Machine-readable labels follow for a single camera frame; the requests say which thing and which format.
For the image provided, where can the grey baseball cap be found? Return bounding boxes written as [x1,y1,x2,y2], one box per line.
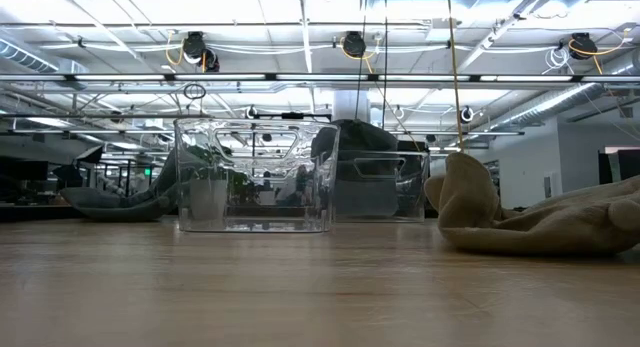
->
[59,149,179,223]
[309,118,404,221]

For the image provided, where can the beige corduroy baseball cap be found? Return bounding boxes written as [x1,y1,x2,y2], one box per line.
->
[424,151,640,257]

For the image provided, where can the black horizontal bar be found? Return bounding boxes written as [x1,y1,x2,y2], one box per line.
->
[253,111,332,122]

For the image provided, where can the clear plastic bin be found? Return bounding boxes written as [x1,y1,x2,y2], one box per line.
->
[331,150,431,223]
[173,117,341,234]

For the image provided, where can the white column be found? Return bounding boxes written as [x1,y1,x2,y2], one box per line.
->
[331,89,372,124]

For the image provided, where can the long ceiling light strip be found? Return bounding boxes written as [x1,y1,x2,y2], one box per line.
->
[0,72,640,84]

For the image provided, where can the black monitor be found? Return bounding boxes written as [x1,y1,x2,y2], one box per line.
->
[0,159,50,182]
[398,139,429,154]

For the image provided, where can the potted plant white pot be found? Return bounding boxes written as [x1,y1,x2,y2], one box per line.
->
[182,144,261,222]

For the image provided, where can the dark door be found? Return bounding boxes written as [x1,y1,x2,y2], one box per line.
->
[598,147,640,186]

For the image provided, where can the black ceiling cord reel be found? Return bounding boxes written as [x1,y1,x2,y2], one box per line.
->
[568,31,599,61]
[180,30,221,73]
[341,30,368,59]

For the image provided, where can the black cable loop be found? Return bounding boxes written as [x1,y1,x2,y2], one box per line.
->
[182,82,208,101]

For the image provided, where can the yellow hanging cord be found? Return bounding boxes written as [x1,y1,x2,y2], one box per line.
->
[445,0,466,154]

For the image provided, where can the silver ventilation duct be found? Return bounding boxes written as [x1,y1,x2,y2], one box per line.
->
[0,36,61,74]
[487,81,609,132]

